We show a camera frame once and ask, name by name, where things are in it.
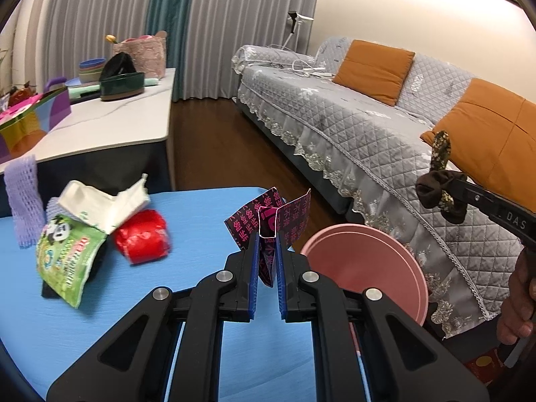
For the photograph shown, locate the black floral scrunchie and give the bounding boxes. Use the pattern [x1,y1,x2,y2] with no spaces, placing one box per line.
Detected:
[415,131,468,224]

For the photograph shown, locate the red ball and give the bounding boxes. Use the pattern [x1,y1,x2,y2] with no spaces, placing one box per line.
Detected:
[112,209,171,265]

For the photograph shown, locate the green panda snack bag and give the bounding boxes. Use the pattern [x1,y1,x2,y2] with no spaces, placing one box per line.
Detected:
[36,215,107,309]

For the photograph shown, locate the white paper box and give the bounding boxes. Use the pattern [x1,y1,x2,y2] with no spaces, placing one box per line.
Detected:
[58,173,151,235]

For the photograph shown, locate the dark pink patterned wrapper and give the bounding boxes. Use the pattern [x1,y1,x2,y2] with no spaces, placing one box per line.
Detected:
[224,187,311,287]

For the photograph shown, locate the purple foam fruit net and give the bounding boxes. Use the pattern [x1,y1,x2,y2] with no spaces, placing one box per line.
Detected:
[4,155,46,249]

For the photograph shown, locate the black elastic band roll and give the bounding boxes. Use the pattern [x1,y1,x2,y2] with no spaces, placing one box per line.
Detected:
[41,242,107,298]

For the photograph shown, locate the pink trash bin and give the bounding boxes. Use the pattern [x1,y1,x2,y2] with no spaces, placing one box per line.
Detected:
[301,223,429,325]

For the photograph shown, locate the person's right hand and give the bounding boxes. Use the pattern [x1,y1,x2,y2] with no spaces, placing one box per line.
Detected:
[497,250,535,345]

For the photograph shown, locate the orange cushion near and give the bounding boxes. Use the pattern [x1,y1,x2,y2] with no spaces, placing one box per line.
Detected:
[421,78,536,211]

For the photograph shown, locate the orange cushion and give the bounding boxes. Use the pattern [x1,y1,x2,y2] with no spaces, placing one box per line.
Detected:
[421,78,536,211]
[333,40,415,106]

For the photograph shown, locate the blue table cloth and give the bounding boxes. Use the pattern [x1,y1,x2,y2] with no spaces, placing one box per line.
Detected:
[0,187,316,401]

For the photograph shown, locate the grey covered sofa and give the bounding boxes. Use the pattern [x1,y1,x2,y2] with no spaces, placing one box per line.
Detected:
[232,37,522,337]

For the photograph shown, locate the white foam net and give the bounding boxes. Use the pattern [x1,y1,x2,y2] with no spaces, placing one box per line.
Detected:
[46,197,69,222]

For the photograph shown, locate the orange cushion far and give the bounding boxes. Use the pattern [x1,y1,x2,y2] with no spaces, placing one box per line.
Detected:
[333,40,415,106]

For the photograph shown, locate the white coffee table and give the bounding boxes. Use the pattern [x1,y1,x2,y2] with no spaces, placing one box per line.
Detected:
[0,67,177,194]

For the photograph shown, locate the colourful gift box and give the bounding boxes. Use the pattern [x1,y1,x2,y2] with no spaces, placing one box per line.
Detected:
[1,87,71,162]

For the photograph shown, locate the dark green round box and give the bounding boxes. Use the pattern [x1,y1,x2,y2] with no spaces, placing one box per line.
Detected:
[100,72,145,102]

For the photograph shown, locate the stacked coloured bowls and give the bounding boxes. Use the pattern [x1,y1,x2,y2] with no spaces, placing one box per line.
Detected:
[78,57,106,83]

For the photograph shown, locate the pink quilted basket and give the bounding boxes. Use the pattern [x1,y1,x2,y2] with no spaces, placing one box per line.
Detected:
[113,30,167,79]

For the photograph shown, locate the grey curtain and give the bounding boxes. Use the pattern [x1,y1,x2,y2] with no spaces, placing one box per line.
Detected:
[12,0,324,102]

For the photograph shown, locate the teal curtain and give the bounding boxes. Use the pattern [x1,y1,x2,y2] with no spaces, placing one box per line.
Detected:
[145,0,192,103]

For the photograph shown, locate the white power strip cable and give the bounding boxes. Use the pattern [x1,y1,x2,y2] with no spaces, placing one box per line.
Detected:
[290,59,336,80]

